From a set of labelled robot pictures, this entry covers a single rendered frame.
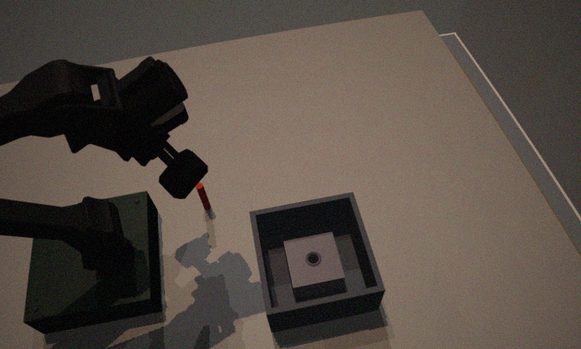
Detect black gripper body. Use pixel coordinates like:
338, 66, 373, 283
116, 124, 208, 199

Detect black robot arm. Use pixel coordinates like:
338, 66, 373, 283
0, 56, 188, 279

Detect dark red peg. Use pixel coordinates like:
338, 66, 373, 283
196, 183, 211, 211

